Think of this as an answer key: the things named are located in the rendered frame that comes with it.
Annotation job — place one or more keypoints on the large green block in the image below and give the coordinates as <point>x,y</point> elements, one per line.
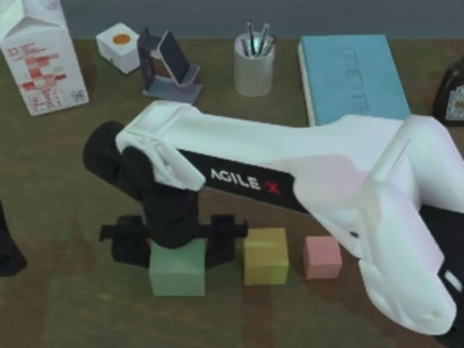
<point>177,272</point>

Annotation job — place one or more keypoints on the dark brown bottle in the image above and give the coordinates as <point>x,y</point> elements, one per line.
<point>453,94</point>

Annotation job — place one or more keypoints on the white pen cup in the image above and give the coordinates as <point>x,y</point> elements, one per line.
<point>253,72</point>

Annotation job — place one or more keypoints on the white cube with orange dot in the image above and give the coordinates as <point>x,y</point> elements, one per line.
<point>117,49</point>

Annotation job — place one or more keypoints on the light blue book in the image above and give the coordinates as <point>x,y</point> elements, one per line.
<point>351,76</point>

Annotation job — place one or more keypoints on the dark smartphone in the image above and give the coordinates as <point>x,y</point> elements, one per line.
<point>174,58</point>

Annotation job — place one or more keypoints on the yellow cube block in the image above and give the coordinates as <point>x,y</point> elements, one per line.
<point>266,259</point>

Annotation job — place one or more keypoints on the white and red milk carton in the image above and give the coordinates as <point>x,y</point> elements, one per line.
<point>40,65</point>

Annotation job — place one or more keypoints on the small pink block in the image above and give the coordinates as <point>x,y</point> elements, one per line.
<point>322,258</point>

